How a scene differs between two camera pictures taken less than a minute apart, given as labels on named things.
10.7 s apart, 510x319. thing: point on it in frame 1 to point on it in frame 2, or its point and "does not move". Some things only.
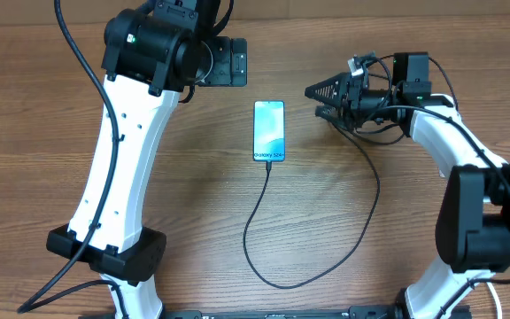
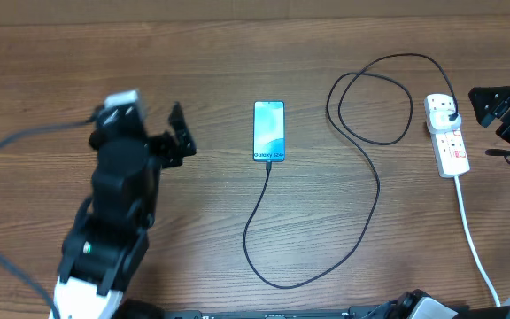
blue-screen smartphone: [268, 130] does not move
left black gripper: [226, 54] to [164, 142]
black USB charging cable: [352, 250] to [385, 80]
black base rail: [363, 313] does not move
